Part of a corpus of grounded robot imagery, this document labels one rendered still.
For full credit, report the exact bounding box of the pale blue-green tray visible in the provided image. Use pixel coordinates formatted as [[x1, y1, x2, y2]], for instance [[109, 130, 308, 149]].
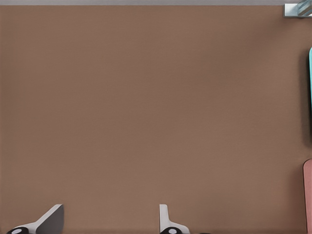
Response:
[[309, 46, 312, 146]]

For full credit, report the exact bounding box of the pink box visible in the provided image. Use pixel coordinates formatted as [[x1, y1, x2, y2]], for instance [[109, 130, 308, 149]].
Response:
[[303, 158, 312, 234]]

